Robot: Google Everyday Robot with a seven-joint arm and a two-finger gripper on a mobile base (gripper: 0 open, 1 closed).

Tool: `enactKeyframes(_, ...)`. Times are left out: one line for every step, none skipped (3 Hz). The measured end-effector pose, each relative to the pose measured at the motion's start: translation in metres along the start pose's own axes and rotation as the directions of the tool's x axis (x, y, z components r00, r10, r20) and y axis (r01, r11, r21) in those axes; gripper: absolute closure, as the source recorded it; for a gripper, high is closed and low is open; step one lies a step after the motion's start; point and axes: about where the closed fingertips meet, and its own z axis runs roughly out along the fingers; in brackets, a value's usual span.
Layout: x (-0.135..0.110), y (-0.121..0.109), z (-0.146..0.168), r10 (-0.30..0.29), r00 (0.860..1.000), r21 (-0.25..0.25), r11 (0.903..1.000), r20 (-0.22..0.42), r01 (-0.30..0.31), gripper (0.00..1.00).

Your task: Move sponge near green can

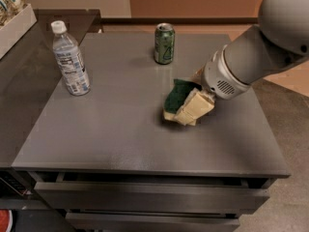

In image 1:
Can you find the green and yellow sponge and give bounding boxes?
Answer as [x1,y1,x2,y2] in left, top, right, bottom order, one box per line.
[163,79,201,121]

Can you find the green soda can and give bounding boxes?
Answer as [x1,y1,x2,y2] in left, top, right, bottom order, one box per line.
[154,22,175,65]

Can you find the clear plastic water bottle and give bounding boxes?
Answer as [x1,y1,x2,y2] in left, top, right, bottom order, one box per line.
[51,20,91,96]

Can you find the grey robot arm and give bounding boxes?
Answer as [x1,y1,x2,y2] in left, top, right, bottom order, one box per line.
[174,0,309,125]

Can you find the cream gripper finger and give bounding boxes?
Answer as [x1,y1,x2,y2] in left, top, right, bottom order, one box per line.
[191,68,204,83]
[174,88,214,126]

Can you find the red object bottom left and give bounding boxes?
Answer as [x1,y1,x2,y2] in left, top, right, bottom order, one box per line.
[0,210,13,232]

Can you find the snack bags in box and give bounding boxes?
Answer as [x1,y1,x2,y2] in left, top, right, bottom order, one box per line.
[0,0,25,26]

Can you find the white snack box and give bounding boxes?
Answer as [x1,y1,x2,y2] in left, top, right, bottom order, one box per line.
[0,4,37,59]

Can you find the grey drawer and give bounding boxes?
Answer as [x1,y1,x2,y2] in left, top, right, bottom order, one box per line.
[66,213,239,232]
[35,173,269,215]

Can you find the lower grey drawer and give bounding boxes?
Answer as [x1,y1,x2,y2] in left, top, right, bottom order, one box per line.
[66,213,239,232]

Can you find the upper grey drawer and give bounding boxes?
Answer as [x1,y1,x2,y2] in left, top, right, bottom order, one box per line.
[35,173,269,215]

